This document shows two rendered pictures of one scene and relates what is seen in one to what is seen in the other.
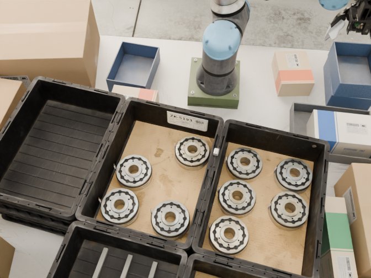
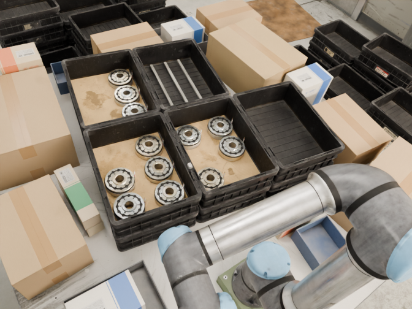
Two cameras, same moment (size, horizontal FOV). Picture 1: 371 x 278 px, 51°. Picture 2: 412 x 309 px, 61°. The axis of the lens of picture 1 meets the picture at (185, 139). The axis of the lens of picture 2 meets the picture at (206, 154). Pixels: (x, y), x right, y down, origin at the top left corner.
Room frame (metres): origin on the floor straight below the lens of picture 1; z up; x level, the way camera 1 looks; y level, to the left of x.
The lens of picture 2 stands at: (1.02, -0.55, 1.90)
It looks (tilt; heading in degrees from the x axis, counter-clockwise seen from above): 53 degrees down; 133
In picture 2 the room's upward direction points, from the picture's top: 11 degrees clockwise
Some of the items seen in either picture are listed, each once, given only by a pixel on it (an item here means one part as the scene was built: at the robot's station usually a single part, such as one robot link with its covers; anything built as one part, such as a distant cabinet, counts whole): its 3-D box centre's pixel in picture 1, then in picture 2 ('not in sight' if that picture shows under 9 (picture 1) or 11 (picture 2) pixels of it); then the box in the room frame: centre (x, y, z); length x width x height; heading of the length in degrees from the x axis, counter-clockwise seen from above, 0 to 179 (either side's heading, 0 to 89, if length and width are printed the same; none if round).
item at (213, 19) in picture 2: not in sight; (227, 25); (-0.21, 0.76, 0.78); 0.30 x 0.22 x 0.16; 84
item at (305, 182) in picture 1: (294, 173); (129, 205); (0.50, -0.31, 0.86); 0.10 x 0.10 x 0.01
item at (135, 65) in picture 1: (134, 69); (324, 249); (1.00, 0.20, 0.74); 0.20 x 0.15 x 0.07; 168
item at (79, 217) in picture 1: (155, 166); (218, 141); (0.49, 0.08, 0.92); 0.40 x 0.30 x 0.02; 165
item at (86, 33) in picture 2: not in sight; (110, 49); (-0.84, 0.33, 0.37); 0.40 x 0.30 x 0.45; 85
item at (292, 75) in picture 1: (291, 73); not in sight; (0.99, -0.40, 0.74); 0.16 x 0.12 x 0.07; 2
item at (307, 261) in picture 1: (261, 201); (140, 171); (0.41, -0.21, 0.87); 0.40 x 0.30 x 0.11; 165
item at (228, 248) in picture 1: (229, 234); (148, 144); (0.32, -0.12, 0.86); 0.10 x 0.10 x 0.01
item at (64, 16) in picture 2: not in sight; (87, 26); (-1.24, 0.36, 0.31); 0.40 x 0.30 x 0.34; 86
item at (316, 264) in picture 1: (265, 193); (140, 163); (0.41, -0.21, 0.92); 0.40 x 0.30 x 0.02; 165
